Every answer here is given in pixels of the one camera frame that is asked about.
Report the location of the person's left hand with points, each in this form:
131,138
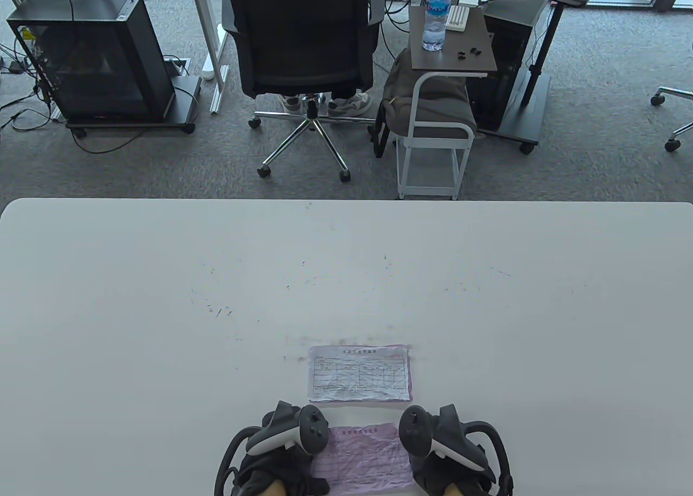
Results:
298,471

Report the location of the person's right hand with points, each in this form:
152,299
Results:
433,471

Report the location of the black and white controller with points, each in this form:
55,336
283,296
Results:
414,431
314,428

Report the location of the pink paper invoice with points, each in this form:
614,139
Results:
410,377
363,458

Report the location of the white paper invoice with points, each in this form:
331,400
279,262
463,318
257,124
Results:
357,371

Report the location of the person's left forearm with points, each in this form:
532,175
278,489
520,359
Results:
276,489

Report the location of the grey bag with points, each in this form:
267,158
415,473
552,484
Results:
438,111

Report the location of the black computer tower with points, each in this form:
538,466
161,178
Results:
509,95

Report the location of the black wheeled platform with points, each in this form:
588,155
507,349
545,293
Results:
184,100

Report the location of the black mesh office chair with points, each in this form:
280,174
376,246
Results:
674,138
303,36

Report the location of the floor socket box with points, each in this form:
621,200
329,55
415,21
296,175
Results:
176,67

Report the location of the black standing desk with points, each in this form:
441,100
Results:
541,57

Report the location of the white desk leg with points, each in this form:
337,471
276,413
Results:
208,30

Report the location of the white ribbed box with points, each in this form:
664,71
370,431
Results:
458,18

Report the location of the clear plastic water bottle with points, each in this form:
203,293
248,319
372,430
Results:
436,17

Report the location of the black computer case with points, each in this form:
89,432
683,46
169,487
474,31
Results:
97,57

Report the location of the brown side table white frame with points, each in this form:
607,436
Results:
455,65

